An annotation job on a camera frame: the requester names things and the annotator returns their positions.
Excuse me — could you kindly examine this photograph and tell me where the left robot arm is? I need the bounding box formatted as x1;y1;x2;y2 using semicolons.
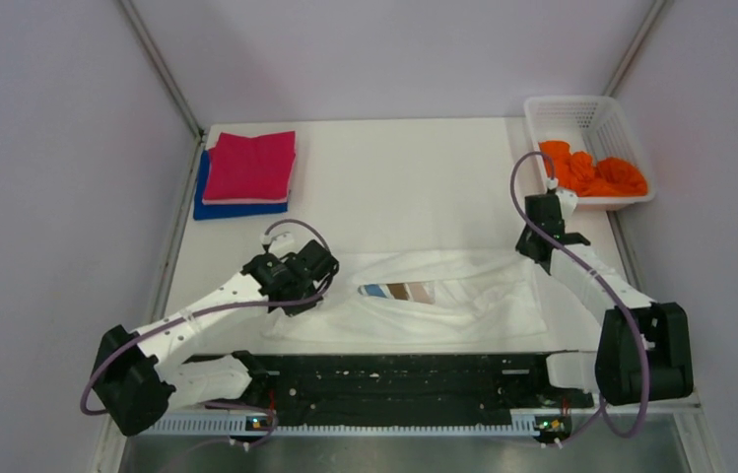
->
80;240;339;437

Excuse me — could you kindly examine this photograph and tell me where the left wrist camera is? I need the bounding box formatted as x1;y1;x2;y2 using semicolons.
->
262;232;298;258

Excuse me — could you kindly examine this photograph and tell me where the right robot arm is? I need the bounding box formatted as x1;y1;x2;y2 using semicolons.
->
515;191;694;406

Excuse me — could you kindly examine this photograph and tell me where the folded blue t-shirt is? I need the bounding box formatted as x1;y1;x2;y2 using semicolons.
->
193;151;289;221

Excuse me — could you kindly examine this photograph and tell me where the folded magenta t-shirt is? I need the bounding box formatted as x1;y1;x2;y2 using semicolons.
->
203;131;297;199

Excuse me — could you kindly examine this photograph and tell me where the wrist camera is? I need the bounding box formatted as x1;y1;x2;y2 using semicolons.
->
548;186;579;221
262;232;298;258

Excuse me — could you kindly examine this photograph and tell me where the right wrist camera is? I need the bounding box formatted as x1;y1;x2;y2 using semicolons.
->
548;186;579;221

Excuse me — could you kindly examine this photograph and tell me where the folded pink t-shirt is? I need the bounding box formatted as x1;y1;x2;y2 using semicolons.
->
196;195;290;205

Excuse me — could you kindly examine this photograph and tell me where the white plastic basket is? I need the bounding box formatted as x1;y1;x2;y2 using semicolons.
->
524;96;656;211

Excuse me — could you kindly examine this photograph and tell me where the white printed t-shirt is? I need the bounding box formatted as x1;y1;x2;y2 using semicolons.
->
262;249;547;348

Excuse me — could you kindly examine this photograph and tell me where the orange crumpled t-shirt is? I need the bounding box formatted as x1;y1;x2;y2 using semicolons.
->
539;141;649;197

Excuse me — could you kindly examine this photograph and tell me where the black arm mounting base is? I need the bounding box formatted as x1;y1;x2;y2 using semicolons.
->
208;352;594;428

